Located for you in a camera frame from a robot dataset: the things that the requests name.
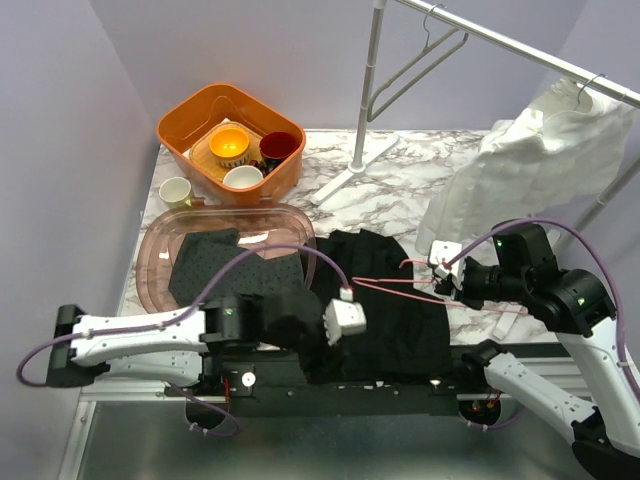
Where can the yellow bowl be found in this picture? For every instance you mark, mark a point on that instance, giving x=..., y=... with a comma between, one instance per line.
x=230, y=146

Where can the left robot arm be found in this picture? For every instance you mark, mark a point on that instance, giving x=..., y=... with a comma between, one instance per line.
x=90, y=346

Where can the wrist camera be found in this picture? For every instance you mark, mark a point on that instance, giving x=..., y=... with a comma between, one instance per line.
x=343, y=317
x=440, y=259

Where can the dark red cup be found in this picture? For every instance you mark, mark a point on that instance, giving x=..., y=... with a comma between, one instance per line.
x=275, y=148

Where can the pink wire hanger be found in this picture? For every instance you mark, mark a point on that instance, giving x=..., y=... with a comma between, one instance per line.
x=378, y=284

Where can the orange plastic bin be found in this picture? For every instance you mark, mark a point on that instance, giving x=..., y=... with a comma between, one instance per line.
x=188, y=122

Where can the white bowl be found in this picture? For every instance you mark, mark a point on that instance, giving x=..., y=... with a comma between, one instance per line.
x=243, y=177

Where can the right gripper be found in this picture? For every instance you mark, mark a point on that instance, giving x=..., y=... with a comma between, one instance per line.
x=447, y=285

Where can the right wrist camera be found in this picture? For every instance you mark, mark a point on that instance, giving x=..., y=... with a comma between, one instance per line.
x=440, y=259

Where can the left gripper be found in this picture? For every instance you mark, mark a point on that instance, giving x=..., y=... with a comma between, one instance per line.
x=314, y=364

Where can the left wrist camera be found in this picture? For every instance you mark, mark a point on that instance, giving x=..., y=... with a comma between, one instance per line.
x=343, y=317

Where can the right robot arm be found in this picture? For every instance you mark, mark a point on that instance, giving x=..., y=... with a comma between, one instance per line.
x=583, y=313

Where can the white mug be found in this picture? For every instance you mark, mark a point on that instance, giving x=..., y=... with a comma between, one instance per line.
x=177, y=192

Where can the black mounting bar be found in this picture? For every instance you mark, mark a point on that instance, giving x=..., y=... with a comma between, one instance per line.
x=272, y=385

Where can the silver clothes rack rail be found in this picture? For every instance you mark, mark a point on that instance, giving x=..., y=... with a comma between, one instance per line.
x=581, y=75

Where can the clear pink plastic basket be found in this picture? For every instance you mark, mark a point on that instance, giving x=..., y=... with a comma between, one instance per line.
x=257, y=225

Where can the woven bamboo mat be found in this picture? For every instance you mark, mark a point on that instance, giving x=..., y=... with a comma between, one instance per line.
x=202, y=157

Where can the white skirt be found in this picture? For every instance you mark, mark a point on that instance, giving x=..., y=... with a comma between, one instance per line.
x=567, y=142

